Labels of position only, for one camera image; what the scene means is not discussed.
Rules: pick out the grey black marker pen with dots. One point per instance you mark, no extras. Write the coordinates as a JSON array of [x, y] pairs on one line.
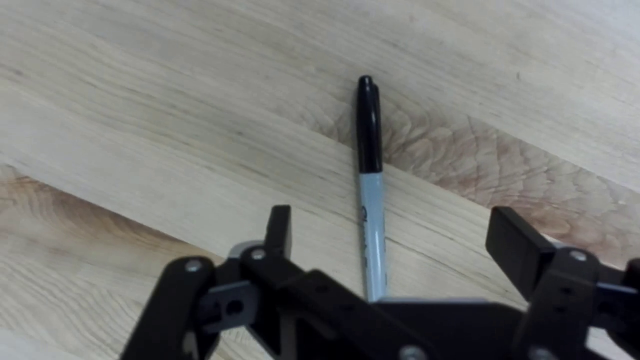
[[371, 185]]

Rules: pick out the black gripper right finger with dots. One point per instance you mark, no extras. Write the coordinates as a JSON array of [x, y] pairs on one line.
[[568, 290]]

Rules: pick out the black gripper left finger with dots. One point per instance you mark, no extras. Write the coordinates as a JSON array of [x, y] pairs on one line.
[[196, 301]]

